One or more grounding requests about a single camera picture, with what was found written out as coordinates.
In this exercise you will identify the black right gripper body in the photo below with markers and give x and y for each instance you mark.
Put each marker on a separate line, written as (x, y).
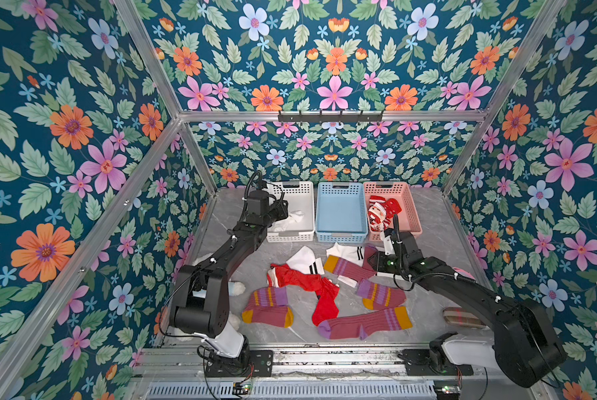
(393, 240)

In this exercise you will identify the red santa face sock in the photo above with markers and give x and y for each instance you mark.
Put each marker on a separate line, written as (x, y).
(391, 205)

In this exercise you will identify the black hook rail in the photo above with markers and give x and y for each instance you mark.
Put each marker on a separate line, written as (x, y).
(311, 117)

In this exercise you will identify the white sock black stripes right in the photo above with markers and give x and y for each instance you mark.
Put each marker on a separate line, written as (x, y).
(352, 254)

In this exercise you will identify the white plastic basket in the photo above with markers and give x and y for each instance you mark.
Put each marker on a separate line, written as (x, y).
(300, 196)

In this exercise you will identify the purple striped sock left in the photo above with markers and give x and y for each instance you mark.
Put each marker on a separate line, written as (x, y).
(269, 306)

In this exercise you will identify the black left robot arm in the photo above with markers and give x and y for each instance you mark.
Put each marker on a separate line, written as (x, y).
(200, 306)

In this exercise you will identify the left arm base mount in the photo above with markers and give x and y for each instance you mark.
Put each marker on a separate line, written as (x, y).
(250, 364)

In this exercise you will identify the pink alarm clock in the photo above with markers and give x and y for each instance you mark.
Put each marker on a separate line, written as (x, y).
(463, 272)

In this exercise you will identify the small white ankle sock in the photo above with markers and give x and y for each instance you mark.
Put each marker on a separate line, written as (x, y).
(289, 223)

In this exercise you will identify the red white striped santa sock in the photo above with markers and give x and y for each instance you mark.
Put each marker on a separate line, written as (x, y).
(378, 217)

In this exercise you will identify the plain red sock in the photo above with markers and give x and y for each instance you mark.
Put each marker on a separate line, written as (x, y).
(280, 276)

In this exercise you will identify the plaid beige pouch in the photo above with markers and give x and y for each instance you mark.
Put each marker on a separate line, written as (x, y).
(462, 318)

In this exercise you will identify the white sock black stripes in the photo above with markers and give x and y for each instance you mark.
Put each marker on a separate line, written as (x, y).
(352, 254)
(305, 261)

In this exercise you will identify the purple striped sock middle right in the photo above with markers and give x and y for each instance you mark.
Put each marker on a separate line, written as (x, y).
(376, 296)

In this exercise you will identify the purple striped sock bottom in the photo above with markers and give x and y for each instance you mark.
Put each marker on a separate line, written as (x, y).
(362, 326)

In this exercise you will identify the pink plastic basket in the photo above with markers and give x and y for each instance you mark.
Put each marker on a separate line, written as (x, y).
(409, 220)

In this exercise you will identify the light blue plastic basket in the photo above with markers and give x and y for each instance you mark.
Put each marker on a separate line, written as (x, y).
(341, 213)

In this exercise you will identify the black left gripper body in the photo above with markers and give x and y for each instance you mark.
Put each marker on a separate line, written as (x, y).
(272, 214)

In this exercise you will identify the purple striped sock upper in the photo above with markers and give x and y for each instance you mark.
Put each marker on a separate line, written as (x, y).
(344, 268)

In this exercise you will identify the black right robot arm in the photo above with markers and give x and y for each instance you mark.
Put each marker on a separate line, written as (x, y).
(526, 347)

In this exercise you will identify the white sock black stripes left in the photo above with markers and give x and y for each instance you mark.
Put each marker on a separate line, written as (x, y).
(305, 261)

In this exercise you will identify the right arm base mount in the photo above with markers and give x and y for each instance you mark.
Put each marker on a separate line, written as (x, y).
(432, 362)

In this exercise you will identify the purple striped sock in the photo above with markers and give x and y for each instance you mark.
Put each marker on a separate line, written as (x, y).
(344, 268)
(269, 306)
(376, 296)
(362, 326)

